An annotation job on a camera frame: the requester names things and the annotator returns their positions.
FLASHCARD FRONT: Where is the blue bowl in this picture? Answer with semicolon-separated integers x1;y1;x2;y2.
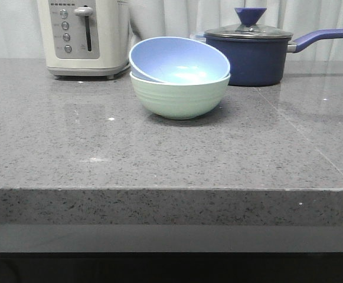
129;37;230;85

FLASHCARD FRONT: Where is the cream toaster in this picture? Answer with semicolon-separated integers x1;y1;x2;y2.
37;0;131;78

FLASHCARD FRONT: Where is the white curtain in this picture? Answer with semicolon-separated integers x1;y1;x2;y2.
0;1;343;58

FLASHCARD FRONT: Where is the clear plastic container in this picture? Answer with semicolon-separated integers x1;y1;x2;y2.
190;31;206;42

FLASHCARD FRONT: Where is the green bowl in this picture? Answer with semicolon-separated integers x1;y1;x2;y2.
130;74;230;120

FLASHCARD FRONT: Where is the glass pot lid blue knob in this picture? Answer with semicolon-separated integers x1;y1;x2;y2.
204;7;293;40

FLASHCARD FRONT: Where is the dark blue saucepan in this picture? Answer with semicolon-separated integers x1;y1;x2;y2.
203;28;343;87

